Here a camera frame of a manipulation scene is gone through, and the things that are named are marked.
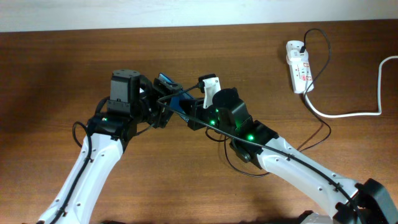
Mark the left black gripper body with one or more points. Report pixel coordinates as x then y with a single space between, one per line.
155 102

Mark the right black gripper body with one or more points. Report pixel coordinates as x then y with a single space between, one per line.
203 118

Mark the blue Galaxy smartphone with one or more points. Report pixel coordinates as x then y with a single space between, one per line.
173 101

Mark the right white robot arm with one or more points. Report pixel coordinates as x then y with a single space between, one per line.
345 200

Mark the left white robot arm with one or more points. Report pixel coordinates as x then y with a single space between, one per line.
106 138

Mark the white charger adapter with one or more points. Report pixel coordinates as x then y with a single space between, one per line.
295 56

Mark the white power strip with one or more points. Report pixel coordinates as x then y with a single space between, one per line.
300 73

